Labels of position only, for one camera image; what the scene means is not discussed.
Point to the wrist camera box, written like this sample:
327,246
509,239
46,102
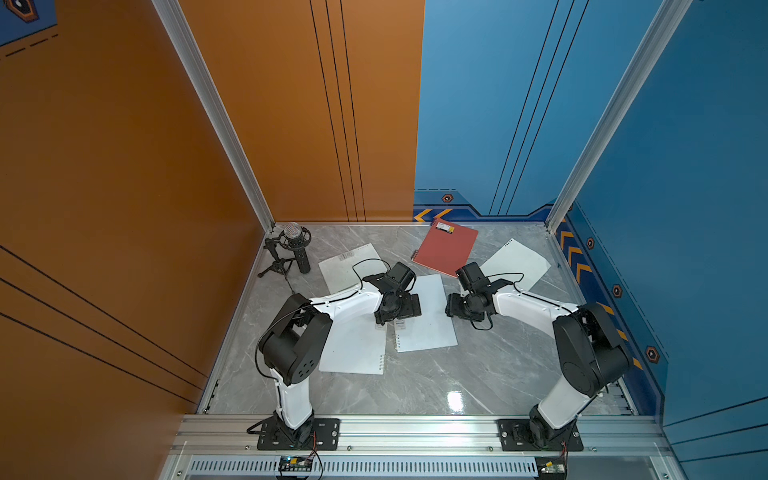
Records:
474,281
398,278

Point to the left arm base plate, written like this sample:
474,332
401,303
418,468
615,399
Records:
321,434

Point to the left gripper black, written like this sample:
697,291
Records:
409,309

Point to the left green circuit board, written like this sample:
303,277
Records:
299,465

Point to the torn white page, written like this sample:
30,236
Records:
517,263

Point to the right aluminium corner post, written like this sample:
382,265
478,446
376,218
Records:
651,47

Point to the aluminium front rail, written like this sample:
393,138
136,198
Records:
419,447

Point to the white notebook at back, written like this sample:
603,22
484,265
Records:
346,270

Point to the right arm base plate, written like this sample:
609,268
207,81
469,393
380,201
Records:
537,435

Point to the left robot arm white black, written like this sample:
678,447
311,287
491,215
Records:
292,346

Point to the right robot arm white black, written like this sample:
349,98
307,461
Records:
591,354

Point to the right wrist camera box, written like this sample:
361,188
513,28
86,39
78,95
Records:
474,281

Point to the white spiral notebook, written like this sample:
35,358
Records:
356,343
433,328

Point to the red spiral notebook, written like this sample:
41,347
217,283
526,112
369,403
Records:
446,247

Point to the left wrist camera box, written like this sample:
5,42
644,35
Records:
398,278

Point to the left aluminium corner post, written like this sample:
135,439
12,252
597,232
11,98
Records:
182,38

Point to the black microphone on tripod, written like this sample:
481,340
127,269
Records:
295,239

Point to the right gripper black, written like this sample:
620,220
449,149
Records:
451,308

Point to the right circuit board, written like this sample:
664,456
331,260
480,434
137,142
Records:
551,468

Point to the aluminium corner post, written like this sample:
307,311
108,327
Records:
651,47
182,38

